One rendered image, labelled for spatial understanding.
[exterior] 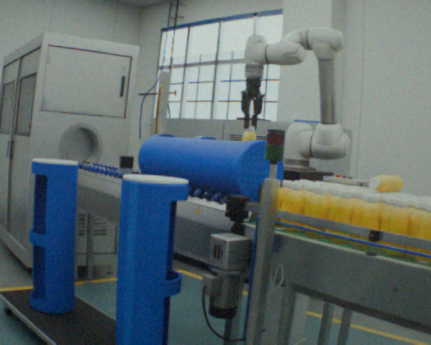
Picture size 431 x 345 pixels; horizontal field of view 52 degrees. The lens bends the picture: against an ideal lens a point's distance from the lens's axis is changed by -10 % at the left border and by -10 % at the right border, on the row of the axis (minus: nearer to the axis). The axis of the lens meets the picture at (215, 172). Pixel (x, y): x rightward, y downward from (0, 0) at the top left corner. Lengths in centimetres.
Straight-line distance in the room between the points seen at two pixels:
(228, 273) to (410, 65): 359
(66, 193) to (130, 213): 81
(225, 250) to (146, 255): 35
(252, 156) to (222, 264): 55
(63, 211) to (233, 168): 107
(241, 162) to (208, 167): 20
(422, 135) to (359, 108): 79
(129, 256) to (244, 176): 60
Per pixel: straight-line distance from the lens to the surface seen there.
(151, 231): 196
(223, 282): 185
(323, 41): 268
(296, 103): 524
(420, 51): 498
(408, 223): 156
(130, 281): 204
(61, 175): 271
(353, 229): 159
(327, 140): 276
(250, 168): 213
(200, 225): 230
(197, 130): 478
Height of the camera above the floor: 119
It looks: 3 degrees down
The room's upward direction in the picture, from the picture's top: 5 degrees clockwise
